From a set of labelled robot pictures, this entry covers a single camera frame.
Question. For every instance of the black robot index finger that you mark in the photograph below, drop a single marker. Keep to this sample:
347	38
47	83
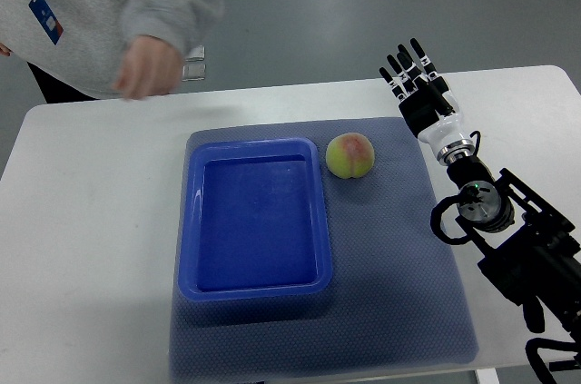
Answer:
428	71

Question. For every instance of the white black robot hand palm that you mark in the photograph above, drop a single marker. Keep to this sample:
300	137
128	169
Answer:
443	133

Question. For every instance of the black robot thumb finger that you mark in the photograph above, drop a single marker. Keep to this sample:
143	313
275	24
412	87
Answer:
440	103

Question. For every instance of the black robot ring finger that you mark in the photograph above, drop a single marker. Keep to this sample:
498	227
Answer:
408	86

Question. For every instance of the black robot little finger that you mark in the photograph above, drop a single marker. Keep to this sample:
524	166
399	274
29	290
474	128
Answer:
398	92

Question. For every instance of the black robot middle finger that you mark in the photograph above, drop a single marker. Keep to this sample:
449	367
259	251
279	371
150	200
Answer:
408	63

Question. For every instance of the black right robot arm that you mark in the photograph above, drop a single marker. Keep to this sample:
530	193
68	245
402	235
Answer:
528	251

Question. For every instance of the green red peach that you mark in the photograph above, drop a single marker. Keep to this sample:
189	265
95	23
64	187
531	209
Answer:
350	155

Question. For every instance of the blue plastic tray plate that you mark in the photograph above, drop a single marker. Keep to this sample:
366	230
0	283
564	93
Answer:
254	222

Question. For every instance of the metal floor socket plate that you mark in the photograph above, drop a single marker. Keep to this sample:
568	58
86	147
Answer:
194	68

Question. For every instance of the person's bare hand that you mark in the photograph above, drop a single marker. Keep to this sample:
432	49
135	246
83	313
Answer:
150	67

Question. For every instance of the grey sweatshirt torso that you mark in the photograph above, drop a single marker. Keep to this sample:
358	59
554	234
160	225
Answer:
86	60

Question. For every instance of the blue id badge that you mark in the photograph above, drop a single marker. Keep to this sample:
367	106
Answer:
46	19

